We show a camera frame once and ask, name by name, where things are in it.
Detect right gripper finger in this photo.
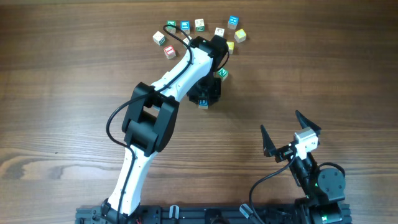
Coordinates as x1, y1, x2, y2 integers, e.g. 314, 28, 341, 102
260, 124, 276, 157
295, 110, 322, 134

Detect blue D block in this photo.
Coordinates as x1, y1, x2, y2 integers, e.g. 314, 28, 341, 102
198, 100, 209, 110

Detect green n block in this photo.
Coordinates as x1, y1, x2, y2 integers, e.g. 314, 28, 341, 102
216, 68, 229, 82
166, 20, 176, 34

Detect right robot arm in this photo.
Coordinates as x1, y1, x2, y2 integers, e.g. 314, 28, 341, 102
256, 111, 352, 224

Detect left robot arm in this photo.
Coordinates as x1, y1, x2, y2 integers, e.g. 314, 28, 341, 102
101, 35, 229, 223

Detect yellow top block near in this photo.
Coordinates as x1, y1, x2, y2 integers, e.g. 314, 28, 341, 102
226, 41, 234, 55

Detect yellow block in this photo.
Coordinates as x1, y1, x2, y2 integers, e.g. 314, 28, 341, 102
234, 29, 247, 43
226, 41, 234, 55

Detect red I block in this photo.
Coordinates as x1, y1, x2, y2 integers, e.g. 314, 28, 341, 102
164, 45, 176, 59

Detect white block centre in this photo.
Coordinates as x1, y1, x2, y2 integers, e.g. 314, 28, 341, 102
183, 36, 192, 45

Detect white picture block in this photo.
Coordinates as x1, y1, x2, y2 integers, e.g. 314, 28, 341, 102
215, 27, 224, 37

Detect yellow top block far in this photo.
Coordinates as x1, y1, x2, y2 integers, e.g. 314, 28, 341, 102
234, 29, 247, 43

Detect white block green side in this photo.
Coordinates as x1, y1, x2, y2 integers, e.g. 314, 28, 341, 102
195, 19, 205, 32

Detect blue top block left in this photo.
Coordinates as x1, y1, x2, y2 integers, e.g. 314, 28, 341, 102
180, 21, 190, 34

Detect white block teal side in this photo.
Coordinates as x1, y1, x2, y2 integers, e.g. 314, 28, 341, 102
152, 31, 165, 46

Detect blue top block right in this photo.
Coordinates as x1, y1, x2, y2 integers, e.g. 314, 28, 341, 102
228, 16, 239, 30

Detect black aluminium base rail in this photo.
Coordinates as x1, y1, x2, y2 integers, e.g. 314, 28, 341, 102
75, 204, 353, 224

